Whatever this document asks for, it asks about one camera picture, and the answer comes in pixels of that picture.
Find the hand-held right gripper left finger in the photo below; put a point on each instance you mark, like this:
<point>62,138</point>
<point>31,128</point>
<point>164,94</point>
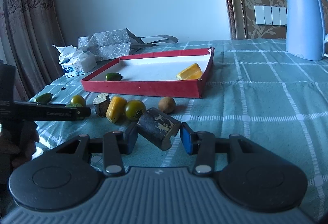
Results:
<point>132,139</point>

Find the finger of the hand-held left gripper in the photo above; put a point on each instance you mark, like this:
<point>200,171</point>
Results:
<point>51,112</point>

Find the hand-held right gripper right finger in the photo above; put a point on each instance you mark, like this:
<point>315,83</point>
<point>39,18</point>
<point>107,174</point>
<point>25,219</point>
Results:
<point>187,140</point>

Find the green fruit piece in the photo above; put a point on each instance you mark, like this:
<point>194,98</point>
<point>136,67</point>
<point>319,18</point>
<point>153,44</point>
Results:
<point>114,77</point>
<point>44,98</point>
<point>74,105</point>

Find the large dark sugarcane piece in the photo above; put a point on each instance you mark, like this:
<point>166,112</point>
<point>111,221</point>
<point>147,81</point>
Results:
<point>157,130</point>

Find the large green tomato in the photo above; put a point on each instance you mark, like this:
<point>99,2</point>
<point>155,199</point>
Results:
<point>134,110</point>

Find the small green tomato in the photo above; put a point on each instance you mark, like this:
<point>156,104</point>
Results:
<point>78,100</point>

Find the brown longan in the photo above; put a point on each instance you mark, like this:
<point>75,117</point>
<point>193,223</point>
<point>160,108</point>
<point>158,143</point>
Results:
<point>166,104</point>

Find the red cardboard tray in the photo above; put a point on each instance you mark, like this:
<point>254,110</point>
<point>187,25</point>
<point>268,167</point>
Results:
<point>143,87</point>

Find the person's left hand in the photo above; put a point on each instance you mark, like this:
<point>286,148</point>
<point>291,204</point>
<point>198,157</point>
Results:
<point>25,156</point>

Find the yellow fruit piece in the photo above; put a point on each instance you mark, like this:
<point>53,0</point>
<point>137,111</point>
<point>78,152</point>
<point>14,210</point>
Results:
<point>115,109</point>
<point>189,73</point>

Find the white tissue pack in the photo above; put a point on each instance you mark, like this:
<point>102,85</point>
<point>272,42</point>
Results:
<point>82,62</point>

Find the brown patterned curtain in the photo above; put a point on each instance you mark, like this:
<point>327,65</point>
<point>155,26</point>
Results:
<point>25,21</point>

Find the green checked tablecloth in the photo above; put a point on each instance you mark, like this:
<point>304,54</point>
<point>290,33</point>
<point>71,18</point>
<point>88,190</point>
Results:
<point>256,101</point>

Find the grey patterned gift bag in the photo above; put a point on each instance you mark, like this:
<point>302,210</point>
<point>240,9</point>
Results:
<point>110,44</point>

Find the light blue electric kettle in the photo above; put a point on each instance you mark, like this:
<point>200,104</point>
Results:
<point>302,21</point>

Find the white wall switch panel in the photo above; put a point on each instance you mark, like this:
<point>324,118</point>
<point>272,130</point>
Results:
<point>269,15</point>

